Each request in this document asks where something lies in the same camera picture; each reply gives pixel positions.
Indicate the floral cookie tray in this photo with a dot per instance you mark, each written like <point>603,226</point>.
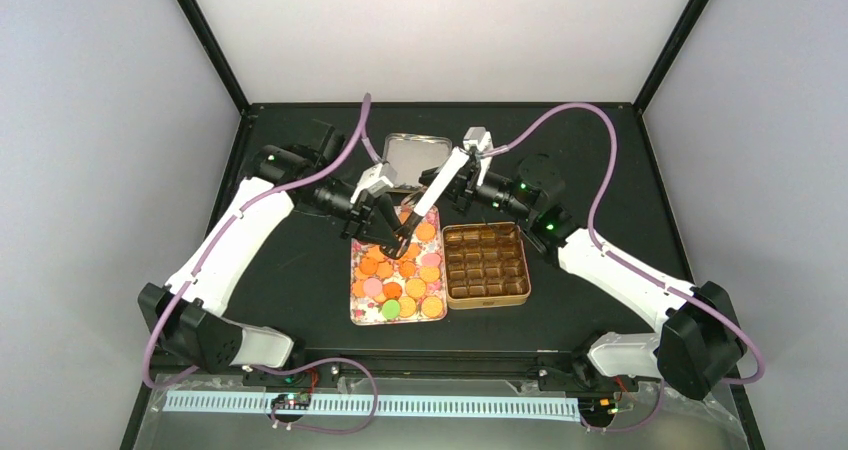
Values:
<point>416,280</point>

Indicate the silver tin lid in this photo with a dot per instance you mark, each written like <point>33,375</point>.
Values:
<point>411,154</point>

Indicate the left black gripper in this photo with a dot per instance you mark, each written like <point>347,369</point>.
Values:
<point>365,212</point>

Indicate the gold cookie tin box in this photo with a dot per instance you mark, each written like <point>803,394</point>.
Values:
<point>486,266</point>

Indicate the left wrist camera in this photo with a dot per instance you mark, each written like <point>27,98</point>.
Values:
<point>375,181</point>

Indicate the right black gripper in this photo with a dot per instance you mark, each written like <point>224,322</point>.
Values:
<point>459,188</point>

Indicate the white handled metal tongs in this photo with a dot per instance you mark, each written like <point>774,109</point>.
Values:
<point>444,175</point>

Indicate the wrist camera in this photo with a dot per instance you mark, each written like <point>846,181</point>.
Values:
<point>478,142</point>
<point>375,181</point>

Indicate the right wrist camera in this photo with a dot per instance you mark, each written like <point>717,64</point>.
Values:
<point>478,142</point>

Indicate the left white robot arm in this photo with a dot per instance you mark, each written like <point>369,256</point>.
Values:
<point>186,315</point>

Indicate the white slotted cable duct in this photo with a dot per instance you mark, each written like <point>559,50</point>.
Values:
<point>422,406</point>

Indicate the green sandwich cookie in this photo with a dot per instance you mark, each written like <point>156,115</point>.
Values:
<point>390,309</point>

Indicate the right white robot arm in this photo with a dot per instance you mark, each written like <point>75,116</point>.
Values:
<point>695,339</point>

